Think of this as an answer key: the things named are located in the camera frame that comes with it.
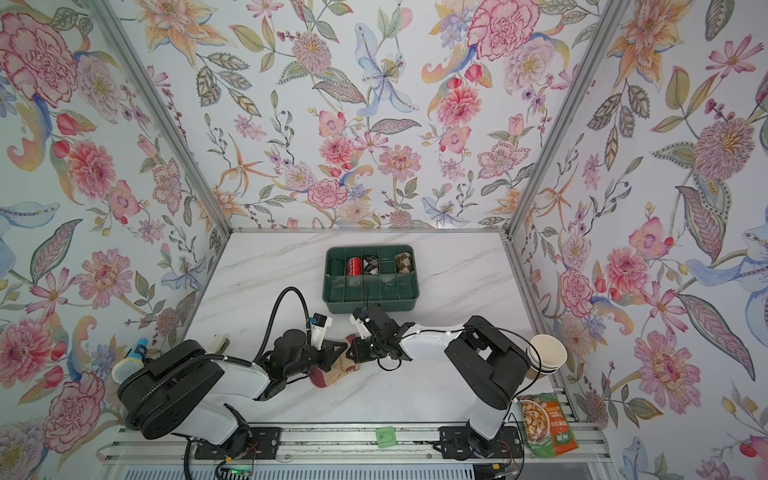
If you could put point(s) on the green divided organizer tray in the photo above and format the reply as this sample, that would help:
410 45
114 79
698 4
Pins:
394 292

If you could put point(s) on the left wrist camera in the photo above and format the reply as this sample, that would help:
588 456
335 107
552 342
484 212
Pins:
319 324

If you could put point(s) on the black white argyle rolled sock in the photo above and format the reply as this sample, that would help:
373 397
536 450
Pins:
370 265

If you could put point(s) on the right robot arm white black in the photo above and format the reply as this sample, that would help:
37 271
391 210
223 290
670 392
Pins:
489 362

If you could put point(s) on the small beige block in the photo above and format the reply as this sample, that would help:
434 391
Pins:
222 346

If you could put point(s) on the blue white toy microphone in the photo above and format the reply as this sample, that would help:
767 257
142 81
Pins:
132 363

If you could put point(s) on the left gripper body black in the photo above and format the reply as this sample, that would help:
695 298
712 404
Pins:
311 359

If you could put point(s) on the striped tan maroon purple sock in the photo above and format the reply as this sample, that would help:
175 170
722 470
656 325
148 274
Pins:
341 368

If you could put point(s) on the stacked paper cups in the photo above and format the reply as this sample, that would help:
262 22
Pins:
546 355

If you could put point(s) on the red rolled sock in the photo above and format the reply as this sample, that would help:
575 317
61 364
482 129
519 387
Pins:
353 266

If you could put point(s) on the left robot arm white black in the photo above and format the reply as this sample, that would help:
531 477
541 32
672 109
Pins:
189 392

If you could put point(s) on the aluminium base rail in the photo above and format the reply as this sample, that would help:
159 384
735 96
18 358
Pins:
304 443

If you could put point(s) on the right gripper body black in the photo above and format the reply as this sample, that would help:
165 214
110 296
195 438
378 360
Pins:
369 349

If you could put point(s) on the brown checkered rolled sock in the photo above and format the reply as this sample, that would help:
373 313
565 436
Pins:
404 262

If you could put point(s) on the green sticky tag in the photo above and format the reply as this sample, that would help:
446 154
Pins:
386 437

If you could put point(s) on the green snack packet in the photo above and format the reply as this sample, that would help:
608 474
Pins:
547 432

